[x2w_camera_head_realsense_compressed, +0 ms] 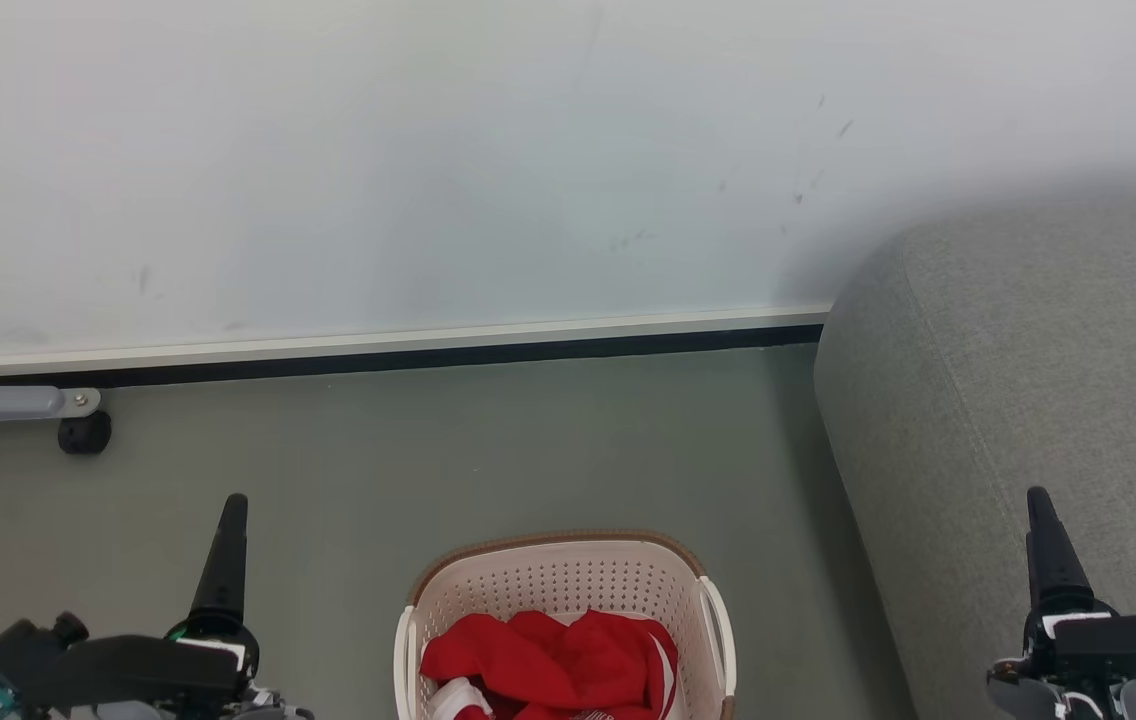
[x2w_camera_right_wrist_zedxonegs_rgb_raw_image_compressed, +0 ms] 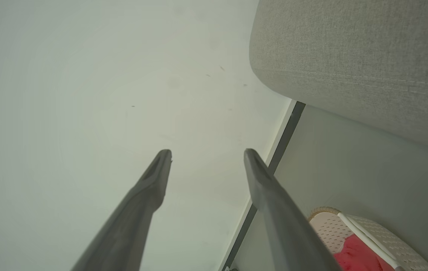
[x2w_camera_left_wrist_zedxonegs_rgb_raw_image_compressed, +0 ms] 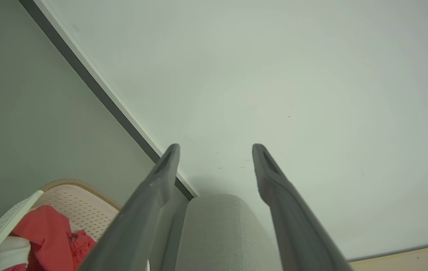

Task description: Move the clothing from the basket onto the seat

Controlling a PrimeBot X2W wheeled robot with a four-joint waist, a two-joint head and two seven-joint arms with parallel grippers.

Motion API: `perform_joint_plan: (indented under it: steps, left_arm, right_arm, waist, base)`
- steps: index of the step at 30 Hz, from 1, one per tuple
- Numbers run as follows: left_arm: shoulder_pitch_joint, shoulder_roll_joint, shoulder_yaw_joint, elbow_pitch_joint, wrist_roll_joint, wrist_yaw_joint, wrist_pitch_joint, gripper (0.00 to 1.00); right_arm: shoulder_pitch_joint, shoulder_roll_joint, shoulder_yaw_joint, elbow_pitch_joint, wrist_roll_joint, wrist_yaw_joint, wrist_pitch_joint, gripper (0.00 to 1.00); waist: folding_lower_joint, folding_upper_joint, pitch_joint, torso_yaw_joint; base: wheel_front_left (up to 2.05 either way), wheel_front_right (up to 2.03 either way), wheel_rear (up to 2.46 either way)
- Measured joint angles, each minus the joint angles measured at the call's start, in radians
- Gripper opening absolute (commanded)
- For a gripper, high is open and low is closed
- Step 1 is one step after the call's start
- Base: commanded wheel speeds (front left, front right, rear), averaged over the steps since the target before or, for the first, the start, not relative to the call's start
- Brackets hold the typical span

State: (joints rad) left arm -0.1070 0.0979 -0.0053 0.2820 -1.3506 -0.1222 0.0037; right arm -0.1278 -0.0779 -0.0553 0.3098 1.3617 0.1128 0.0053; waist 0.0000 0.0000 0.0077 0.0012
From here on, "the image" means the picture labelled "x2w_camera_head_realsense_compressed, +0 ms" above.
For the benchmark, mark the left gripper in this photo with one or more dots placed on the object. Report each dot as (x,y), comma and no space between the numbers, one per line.
(226,627)

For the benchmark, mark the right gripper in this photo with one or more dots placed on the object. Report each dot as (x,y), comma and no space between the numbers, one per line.
(1033,690)

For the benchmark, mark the red garment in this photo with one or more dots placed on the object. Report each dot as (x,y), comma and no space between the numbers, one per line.
(488,660)

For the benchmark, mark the red shorts with number 23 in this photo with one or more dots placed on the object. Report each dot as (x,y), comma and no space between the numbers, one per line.
(623,660)

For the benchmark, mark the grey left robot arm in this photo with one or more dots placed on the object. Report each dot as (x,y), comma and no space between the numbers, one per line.
(273,708)

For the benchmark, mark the grey fabric sofa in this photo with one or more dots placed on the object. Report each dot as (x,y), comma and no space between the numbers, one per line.
(1028,350)

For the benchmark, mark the black caster wheel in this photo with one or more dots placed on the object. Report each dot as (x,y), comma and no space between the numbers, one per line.
(85,435)

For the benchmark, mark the white and black baseboard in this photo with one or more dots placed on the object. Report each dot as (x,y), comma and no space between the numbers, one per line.
(428,350)

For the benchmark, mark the cream perforated laundry basket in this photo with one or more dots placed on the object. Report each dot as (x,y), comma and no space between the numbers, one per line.
(568,580)

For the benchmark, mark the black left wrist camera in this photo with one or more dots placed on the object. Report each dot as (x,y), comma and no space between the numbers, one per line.
(118,668)

